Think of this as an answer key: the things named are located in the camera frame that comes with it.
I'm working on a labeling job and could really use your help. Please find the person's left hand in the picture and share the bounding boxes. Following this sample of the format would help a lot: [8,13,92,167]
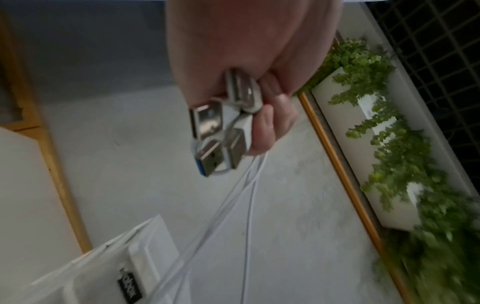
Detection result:
[165,0,343,157]

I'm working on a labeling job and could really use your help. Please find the white cable with silver plug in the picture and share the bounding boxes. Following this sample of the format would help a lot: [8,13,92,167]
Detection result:
[188,100,227,141]
[222,114,257,304]

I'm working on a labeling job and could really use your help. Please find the white cable with blue plug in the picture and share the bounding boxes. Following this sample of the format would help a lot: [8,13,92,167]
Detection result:
[190,137,230,178]

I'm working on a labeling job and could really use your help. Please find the long white planter box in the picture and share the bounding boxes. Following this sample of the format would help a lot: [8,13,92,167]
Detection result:
[310,66,480,232]

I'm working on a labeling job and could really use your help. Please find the wooden edge strip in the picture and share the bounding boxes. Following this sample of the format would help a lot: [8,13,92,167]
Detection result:
[297,91,418,304]

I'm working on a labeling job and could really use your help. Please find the green trailing plants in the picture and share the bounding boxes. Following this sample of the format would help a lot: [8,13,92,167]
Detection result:
[295,37,480,304]

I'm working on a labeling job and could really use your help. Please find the white cardboard box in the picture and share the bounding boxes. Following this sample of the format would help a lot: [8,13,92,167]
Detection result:
[21,213,197,304]

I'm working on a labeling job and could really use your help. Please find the white board panel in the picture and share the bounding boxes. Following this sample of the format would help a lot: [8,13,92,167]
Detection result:
[0,127,84,286]

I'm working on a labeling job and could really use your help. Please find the black wire grid panel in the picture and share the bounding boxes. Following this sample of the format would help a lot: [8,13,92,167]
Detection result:
[360,0,480,191]

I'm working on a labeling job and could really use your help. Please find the wooden frame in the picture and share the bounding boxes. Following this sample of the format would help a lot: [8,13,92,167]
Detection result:
[0,9,94,253]

